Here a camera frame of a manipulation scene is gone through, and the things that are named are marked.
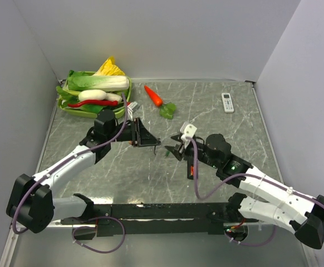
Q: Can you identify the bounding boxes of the napa cabbage toy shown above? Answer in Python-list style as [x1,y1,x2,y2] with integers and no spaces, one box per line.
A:
[67,71,130,92]

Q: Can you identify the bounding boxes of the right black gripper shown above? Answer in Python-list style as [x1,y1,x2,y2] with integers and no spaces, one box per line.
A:
[165,133,220,169]

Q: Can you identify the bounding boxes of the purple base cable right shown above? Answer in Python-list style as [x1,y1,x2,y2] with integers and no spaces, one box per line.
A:
[224,222,277,249]

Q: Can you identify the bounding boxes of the yellow leaf toy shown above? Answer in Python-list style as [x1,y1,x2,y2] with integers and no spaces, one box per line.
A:
[94,56,125,76]

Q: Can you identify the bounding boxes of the black remote control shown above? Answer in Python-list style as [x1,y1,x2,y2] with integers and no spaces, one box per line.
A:
[186,159,198,180]

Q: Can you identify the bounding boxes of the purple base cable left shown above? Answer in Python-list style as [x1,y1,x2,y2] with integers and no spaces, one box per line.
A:
[71,216,126,254]

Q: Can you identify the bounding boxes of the orange toy carrot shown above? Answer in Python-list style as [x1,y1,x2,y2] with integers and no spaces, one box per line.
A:
[144,85,176,120]

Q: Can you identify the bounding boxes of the red chili pepper toy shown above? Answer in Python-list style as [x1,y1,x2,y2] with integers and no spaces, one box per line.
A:
[68,100,119,108]

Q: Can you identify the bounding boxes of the green tray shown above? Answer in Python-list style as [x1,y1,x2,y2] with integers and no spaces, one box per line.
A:
[56,70,132,118]

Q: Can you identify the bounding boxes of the white radish toy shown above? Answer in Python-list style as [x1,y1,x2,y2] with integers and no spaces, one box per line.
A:
[78,90,122,102]

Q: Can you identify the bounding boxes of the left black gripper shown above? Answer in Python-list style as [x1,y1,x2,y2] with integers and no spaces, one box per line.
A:
[107,117,161,147]

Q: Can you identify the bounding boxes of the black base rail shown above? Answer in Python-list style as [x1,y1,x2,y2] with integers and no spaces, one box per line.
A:
[61,202,243,237]

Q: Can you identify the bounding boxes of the white remote control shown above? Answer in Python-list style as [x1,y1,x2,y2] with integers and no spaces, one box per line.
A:
[222,93,234,113]

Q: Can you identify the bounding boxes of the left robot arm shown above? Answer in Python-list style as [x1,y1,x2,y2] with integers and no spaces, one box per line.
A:
[6,110,161,234]

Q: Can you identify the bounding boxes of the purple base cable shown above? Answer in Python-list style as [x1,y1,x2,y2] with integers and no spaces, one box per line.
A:
[224,222,277,249]
[71,216,126,254]

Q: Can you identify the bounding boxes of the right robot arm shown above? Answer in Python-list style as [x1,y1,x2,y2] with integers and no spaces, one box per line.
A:
[166,134,324,250]

